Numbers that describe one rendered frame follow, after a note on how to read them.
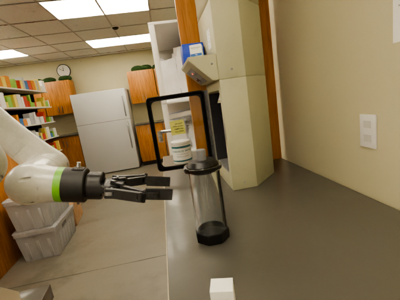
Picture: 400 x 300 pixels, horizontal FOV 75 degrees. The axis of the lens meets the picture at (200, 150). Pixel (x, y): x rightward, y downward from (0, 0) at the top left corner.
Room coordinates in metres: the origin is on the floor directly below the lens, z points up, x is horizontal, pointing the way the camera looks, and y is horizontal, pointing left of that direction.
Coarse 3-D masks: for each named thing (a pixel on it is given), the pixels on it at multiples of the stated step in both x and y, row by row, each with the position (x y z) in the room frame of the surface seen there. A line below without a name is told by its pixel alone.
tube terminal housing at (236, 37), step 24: (216, 0) 1.07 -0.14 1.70; (240, 0) 1.10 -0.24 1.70; (216, 24) 1.07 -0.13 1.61; (240, 24) 1.08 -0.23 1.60; (216, 48) 1.07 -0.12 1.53; (240, 48) 1.08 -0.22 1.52; (240, 72) 1.08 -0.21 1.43; (264, 72) 1.23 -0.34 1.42; (240, 96) 1.08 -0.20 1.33; (264, 96) 1.21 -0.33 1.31; (240, 120) 1.08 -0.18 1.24; (264, 120) 1.19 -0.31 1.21; (240, 144) 1.08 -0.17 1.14; (264, 144) 1.17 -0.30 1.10; (240, 168) 1.07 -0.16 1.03; (264, 168) 1.15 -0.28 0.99
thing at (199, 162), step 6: (198, 150) 0.71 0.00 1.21; (204, 150) 0.71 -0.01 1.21; (198, 156) 0.71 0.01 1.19; (204, 156) 0.71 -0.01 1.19; (192, 162) 0.70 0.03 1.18; (198, 162) 0.69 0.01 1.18; (204, 162) 0.68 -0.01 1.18; (210, 162) 0.69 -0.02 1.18; (216, 162) 0.70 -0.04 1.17; (192, 168) 0.68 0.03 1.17; (198, 168) 0.67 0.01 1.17
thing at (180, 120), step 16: (192, 96) 1.37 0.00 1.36; (160, 112) 1.38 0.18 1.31; (176, 112) 1.38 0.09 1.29; (192, 112) 1.37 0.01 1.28; (160, 128) 1.38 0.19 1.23; (176, 128) 1.38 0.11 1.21; (192, 128) 1.37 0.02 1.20; (160, 144) 1.38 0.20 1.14; (176, 144) 1.38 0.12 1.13; (192, 144) 1.38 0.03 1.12; (176, 160) 1.38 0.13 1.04
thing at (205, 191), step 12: (204, 168) 0.67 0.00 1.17; (192, 180) 0.69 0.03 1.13; (204, 180) 0.67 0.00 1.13; (216, 180) 0.69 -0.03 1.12; (192, 192) 0.69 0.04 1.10; (204, 192) 0.67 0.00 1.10; (216, 192) 0.68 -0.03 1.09; (192, 204) 0.71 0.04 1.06; (204, 204) 0.67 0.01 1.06; (216, 204) 0.68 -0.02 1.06; (204, 216) 0.68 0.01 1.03; (216, 216) 0.68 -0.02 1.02; (204, 228) 0.68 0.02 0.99; (216, 228) 0.67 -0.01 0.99
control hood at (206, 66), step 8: (200, 56) 1.07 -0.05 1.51; (208, 56) 1.07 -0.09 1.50; (184, 64) 1.20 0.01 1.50; (192, 64) 1.07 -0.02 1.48; (200, 64) 1.06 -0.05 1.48; (208, 64) 1.07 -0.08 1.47; (216, 64) 1.07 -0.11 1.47; (184, 72) 1.37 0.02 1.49; (200, 72) 1.10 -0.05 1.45; (208, 72) 1.07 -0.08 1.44; (216, 72) 1.07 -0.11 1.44; (208, 80) 1.13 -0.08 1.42; (216, 80) 1.10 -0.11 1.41
